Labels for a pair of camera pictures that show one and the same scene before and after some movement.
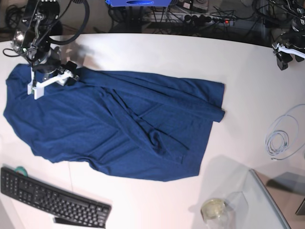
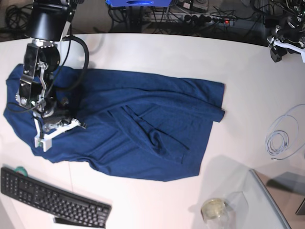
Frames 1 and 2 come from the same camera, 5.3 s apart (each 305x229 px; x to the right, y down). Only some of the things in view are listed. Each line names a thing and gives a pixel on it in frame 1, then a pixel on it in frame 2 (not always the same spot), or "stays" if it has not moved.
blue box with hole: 138,3 stays
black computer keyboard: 64,207 stays
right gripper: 50,66 → 55,113
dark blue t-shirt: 126,125 stays
